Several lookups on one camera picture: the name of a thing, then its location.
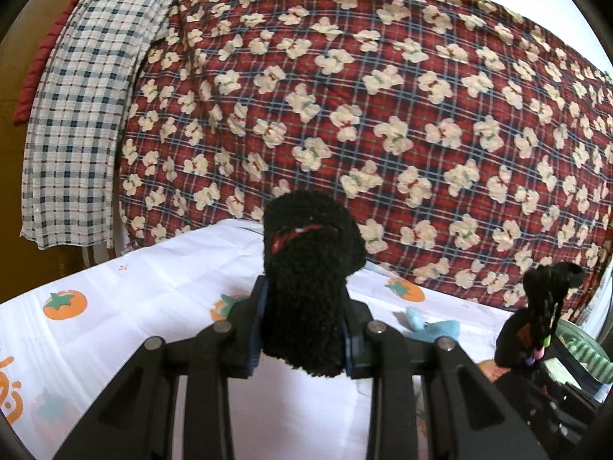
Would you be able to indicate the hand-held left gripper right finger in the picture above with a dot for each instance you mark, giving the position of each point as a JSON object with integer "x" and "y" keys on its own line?
{"x": 352, "y": 350}

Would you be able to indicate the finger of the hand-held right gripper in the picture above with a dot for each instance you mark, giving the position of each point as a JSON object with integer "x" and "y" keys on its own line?
{"x": 570, "y": 381}
{"x": 510, "y": 340}

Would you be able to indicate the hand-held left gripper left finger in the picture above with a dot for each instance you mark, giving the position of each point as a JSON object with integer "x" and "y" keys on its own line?
{"x": 251, "y": 340}

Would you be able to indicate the green striped fuzzy sock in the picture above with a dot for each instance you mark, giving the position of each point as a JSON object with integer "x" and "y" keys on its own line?
{"x": 591, "y": 357}

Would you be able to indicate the green basin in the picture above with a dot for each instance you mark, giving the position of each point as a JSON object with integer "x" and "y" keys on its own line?
{"x": 574, "y": 333}

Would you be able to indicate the black fuzzy sock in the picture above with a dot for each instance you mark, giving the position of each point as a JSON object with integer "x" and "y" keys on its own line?
{"x": 306, "y": 297}

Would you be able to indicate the light blue cloth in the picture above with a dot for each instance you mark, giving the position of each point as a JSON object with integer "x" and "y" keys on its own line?
{"x": 440, "y": 329}

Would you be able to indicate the persimmon print tablecloth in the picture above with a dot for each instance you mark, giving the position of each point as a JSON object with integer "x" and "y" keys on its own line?
{"x": 143, "y": 306}

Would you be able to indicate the red plaid bear print blanket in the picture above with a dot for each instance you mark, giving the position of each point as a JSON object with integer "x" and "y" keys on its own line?
{"x": 383, "y": 129}

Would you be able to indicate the checked cloth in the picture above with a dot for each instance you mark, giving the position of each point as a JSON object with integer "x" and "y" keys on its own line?
{"x": 81, "y": 129}

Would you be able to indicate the red quilted garment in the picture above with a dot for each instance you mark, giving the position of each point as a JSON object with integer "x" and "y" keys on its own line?
{"x": 38, "y": 67}

